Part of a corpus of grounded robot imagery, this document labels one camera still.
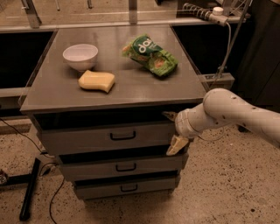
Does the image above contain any black floor cable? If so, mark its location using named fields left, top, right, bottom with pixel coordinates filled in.
left=0, top=117, right=67, bottom=224

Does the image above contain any grey drawer cabinet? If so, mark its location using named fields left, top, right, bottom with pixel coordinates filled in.
left=21, top=25, right=206, bottom=189

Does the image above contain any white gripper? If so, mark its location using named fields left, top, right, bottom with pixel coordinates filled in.
left=163, top=107, right=205, bottom=156

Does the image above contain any metal frame rail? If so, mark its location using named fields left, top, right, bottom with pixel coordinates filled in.
left=0, top=0, right=253, bottom=32

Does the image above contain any grey middle drawer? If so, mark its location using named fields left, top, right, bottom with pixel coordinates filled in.
left=60, top=152, right=188, bottom=182

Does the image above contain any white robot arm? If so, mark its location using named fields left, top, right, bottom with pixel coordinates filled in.
left=164, top=88, right=280, bottom=156

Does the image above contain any black floor stand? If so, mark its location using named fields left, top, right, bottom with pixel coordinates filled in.
left=0, top=158, right=40, bottom=221

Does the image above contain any white power strip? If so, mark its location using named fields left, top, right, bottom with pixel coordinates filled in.
left=182, top=3, right=228, bottom=26

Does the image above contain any grey drawer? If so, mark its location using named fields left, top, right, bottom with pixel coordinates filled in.
left=38, top=120, right=175, bottom=156
left=60, top=152, right=188, bottom=182
left=74, top=175, right=180, bottom=200

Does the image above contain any white cable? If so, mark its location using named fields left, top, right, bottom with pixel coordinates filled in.
left=195, top=22, right=233, bottom=143

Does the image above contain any grey bottom drawer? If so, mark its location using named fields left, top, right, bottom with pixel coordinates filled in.
left=74, top=175, right=180, bottom=200

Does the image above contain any grey top drawer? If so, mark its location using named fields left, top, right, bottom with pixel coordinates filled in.
left=38, top=120, right=175, bottom=156

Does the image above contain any white bowl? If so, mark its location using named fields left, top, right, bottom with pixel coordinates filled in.
left=62, top=44, right=99, bottom=72

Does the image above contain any green chip bag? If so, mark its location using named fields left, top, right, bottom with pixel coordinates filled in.
left=122, top=34, right=178, bottom=78

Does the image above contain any yellow sponge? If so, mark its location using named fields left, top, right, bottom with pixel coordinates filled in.
left=78, top=70, right=116, bottom=93

